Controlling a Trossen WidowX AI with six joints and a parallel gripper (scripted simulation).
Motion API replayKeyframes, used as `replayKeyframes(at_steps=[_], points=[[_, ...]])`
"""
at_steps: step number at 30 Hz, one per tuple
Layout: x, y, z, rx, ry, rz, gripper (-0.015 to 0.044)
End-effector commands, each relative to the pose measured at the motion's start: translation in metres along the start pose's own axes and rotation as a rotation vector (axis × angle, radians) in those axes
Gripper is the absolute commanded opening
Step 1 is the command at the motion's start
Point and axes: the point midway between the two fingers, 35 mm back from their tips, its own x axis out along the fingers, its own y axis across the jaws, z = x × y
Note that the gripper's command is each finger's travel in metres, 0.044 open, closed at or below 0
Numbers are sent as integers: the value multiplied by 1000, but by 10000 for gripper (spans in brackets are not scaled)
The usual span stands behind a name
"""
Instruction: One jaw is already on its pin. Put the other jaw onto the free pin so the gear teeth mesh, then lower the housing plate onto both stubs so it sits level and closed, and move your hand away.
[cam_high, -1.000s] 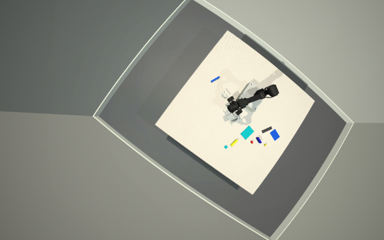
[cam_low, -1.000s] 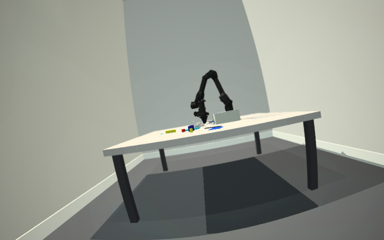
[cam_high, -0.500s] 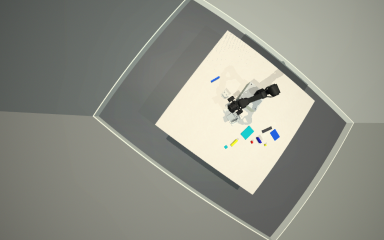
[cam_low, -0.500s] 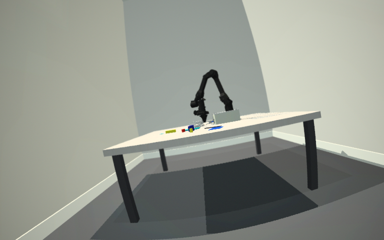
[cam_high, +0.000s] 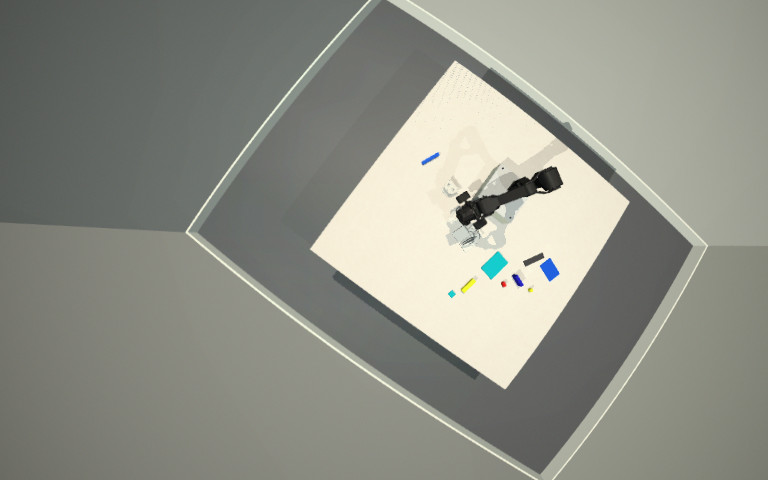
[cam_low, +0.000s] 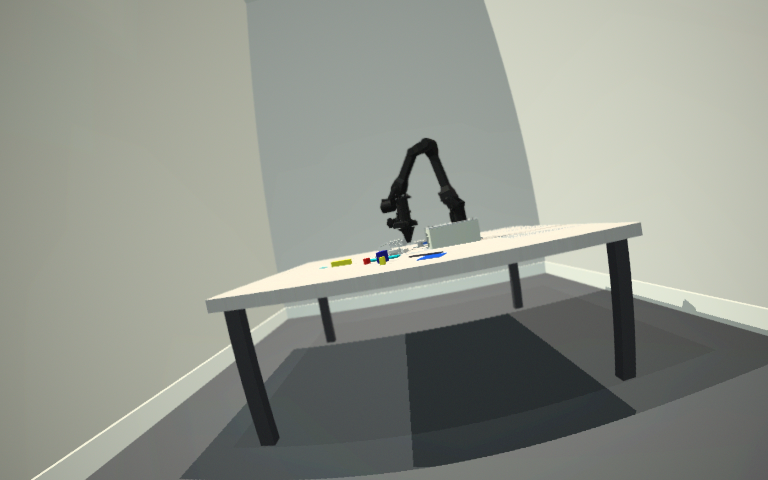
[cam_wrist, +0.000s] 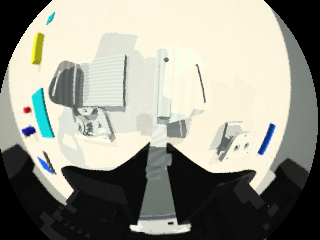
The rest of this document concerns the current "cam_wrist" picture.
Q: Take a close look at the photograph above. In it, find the yellow rectangular bar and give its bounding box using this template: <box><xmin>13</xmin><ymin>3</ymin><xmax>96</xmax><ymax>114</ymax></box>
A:
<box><xmin>31</xmin><ymin>32</ymin><xmax>45</xmax><ymax>65</ymax></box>

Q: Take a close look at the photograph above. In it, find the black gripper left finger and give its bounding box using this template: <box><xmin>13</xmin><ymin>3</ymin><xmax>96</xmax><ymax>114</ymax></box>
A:
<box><xmin>60</xmin><ymin>141</ymin><xmax>151</xmax><ymax>227</ymax></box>

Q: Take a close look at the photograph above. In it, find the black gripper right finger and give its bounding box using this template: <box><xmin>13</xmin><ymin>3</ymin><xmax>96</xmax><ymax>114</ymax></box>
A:
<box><xmin>165</xmin><ymin>143</ymin><xmax>257</xmax><ymax>227</ymax></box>

